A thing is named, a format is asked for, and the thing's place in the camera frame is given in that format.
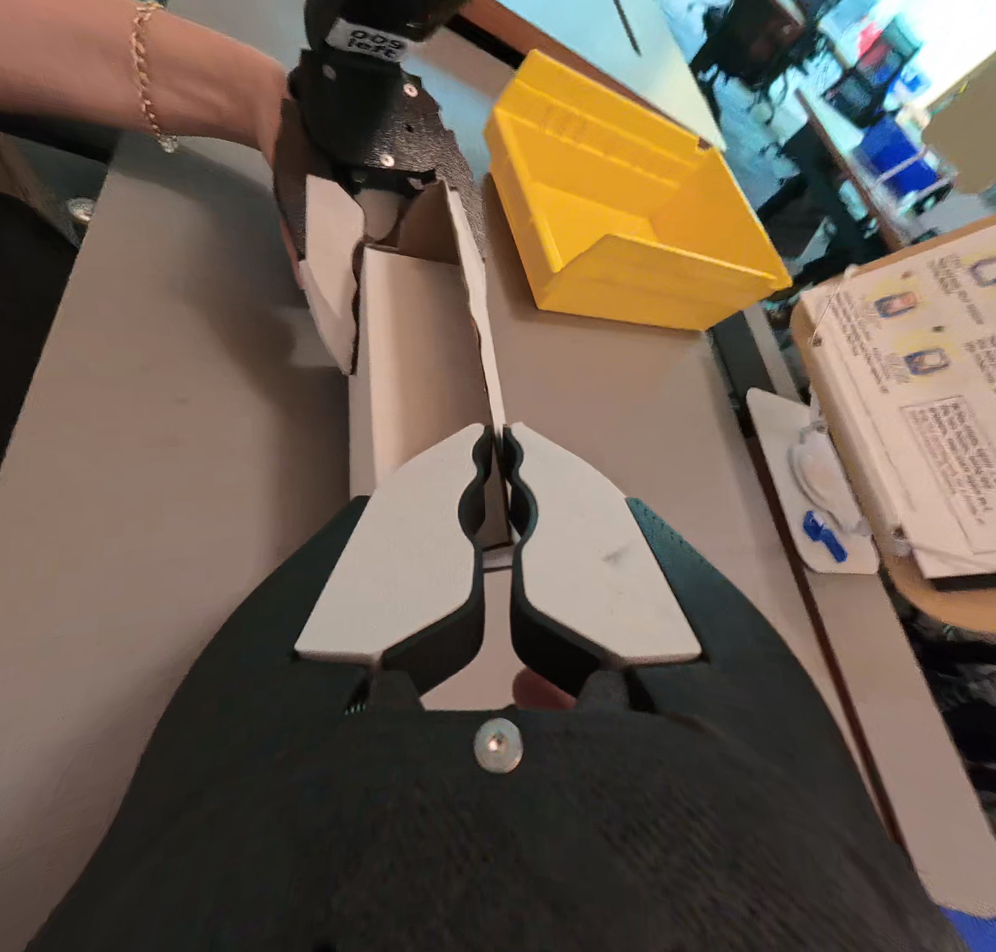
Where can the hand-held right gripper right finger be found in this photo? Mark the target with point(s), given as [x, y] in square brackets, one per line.
[599, 571]

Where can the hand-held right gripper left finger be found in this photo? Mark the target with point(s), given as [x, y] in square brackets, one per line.
[397, 571]

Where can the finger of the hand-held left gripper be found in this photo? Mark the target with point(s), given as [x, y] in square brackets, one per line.
[331, 267]

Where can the white cardboard box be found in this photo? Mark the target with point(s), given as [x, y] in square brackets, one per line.
[412, 345]

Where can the yellow plastic bin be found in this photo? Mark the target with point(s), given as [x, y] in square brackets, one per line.
[622, 267]

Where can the person's left forearm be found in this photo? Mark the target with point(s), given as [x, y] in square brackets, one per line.
[62, 34]

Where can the person's left hand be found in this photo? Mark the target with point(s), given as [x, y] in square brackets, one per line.
[226, 89]

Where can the white board stand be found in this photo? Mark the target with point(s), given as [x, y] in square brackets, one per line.
[778, 454]

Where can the small blue clip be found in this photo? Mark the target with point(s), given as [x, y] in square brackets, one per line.
[823, 536]

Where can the printed instruction sheet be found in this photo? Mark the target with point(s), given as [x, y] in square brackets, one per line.
[895, 392]

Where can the blue storage crate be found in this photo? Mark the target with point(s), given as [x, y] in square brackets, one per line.
[895, 151]

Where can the blue plastic bin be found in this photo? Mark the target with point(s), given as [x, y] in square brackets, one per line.
[973, 936]

